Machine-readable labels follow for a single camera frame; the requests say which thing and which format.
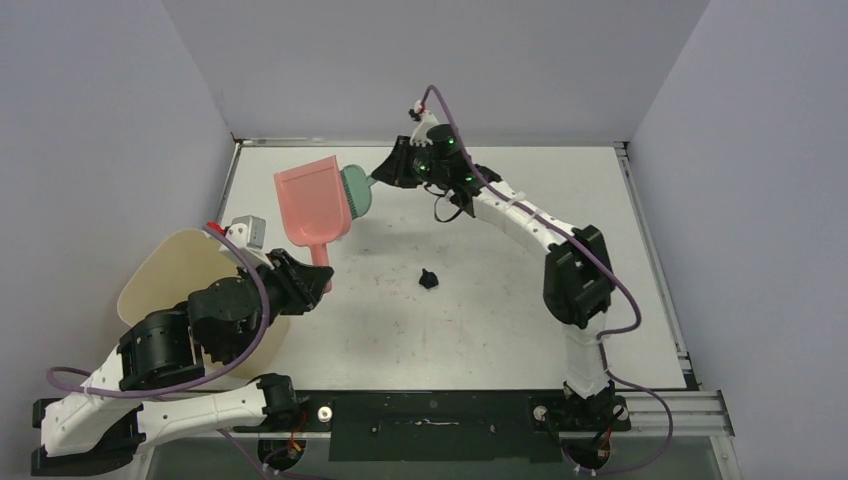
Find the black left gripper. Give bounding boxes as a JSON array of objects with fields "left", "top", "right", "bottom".
[{"left": 228, "top": 247, "right": 336, "bottom": 363}]

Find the green hand brush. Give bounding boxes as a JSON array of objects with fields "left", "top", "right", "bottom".
[{"left": 340, "top": 164, "right": 375, "bottom": 220}]

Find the pink plastic dustpan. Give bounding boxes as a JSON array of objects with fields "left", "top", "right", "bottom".
[{"left": 273, "top": 155, "right": 352, "bottom": 267}]

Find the black paper scrap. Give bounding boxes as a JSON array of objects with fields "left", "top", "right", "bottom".
[{"left": 418, "top": 269, "right": 439, "bottom": 290}]

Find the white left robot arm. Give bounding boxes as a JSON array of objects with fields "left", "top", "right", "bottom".
[{"left": 30, "top": 249, "right": 333, "bottom": 477}]

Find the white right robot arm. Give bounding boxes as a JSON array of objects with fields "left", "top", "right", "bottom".
[{"left": 371, "top": 124, "right": 615, "bottom": 429}]

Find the beige waste bin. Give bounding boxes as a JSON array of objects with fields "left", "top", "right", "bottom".
[{"left": 117, "top": 229, "right": 291, "bottom": 380}]

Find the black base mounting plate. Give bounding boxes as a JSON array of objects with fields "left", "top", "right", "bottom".
[{"left": 241, "top": 390, "right": 631, "bottom": 463}]

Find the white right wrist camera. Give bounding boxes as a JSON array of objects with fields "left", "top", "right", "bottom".
[{"left": 408, "top": 100, "right": 440, "bottom": 147}]

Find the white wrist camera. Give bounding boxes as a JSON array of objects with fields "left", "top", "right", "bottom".
[
  {"left": 204, "top": 215, "right": 272, "bottom": 268},
  {"left": 408, "top": 100, "right": 440, "bottom": 147}
]

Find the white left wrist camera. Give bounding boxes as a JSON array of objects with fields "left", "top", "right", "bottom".
[{"left": 204, "top": 215, "right": 272, "bottom": 268}]

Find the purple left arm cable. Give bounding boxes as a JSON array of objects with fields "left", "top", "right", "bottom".
[{"left": 44, "top": 225, "right": 333, "bottom": 480}]

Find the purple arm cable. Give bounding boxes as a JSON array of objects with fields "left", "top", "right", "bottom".
[
  {"left": 417, "top": 84, "right": 674, "bottom": 477},
  {"left": 44, "top": 225, "right": 333, "bottom": 480}
]

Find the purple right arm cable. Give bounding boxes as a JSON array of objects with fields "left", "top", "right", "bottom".
[{"left": 417, "top": 84, "right": 674, "bottom": 477}]

